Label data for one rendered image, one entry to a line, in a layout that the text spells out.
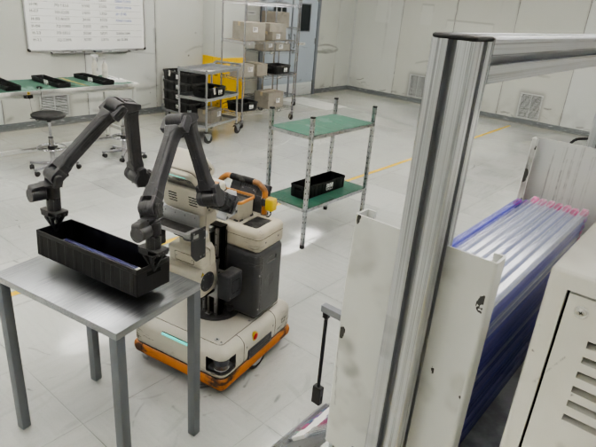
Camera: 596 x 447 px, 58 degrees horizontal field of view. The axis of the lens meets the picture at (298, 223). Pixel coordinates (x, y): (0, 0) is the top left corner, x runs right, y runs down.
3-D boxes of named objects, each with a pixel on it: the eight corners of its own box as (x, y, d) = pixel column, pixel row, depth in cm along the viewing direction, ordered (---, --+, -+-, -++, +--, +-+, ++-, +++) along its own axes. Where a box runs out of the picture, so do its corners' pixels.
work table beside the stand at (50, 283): (97, 374, 283) (84, 238, 252) (199, 431, 252) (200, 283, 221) (18, 426, 247) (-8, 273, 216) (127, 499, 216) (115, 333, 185)
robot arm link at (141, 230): (162, 201, 194) (142, 201, 198) (142, 210, 184) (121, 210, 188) (168, 232, 198) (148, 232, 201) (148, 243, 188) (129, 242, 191)
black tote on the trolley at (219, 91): (209, 99, 720) (209, 89, 715) (191, 96, 732) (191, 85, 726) (225, 96, 754) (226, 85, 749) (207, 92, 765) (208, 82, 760)
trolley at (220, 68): (175, 137, 739) (174, 63, 700) (212, 127, 815) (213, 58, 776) (207, 145, 719) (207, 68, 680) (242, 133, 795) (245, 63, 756)
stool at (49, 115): (21, 169, 571) (13, 111, 547) (67, 161, 608) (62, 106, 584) (44, 182, 543) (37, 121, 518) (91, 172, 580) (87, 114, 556)
